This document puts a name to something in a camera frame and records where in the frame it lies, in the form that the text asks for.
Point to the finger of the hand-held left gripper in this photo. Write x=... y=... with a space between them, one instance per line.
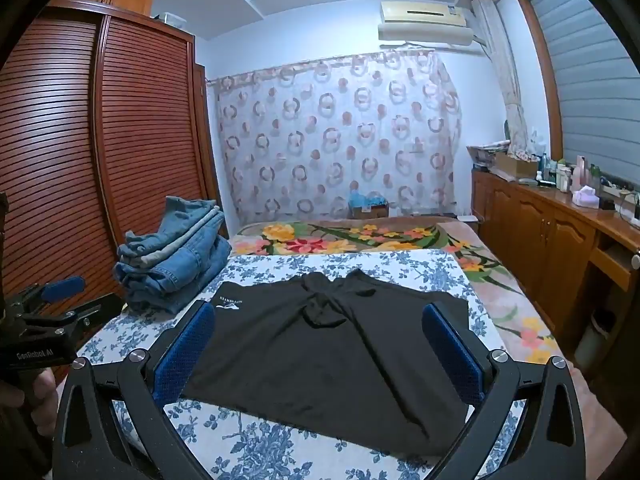
x=62 y=285
x=85 y=310

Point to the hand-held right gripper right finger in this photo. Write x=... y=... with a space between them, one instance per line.
x=452 y=360

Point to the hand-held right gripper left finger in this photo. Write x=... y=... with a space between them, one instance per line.
x=184 y=357

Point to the black pants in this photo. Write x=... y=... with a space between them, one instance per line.
x=320 y=340

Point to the person's left hand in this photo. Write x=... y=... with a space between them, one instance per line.
x=42 y=405

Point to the pile of folded blue jeans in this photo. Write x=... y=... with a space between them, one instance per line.
x=172 y=260

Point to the colourful flower blanket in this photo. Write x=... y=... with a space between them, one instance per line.
x=480 y=265

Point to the blue floral bedsheet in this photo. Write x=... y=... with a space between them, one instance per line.
x=280 y=445

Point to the wooden louvred wardrobe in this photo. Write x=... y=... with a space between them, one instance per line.
x=100 y=160

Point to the grey waste bin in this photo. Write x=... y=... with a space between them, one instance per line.
x=596 y=337

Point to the wooden sideboard cabinet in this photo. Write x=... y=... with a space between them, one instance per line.
x=540 y=240

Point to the cardboard box with blue bags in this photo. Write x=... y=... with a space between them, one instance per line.
x=369 y=207

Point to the stack of papers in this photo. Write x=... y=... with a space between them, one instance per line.
x=487 y=154

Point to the pink tissue box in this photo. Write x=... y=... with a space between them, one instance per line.
x=586 y=197

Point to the group of toiletry bottles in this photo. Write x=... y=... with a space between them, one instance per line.
x=565 y=172

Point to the circle patterned curtain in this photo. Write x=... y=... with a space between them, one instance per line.
x=335 y=135

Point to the tied beige window curtain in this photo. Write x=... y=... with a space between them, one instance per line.
x=507 y=85

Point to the clear plastic storage box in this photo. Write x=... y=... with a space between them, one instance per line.
x=175 y=20

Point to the grey window blind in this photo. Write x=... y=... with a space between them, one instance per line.
x=590 y=70

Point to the wall air conditioner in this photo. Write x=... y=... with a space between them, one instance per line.
x=422 y=15

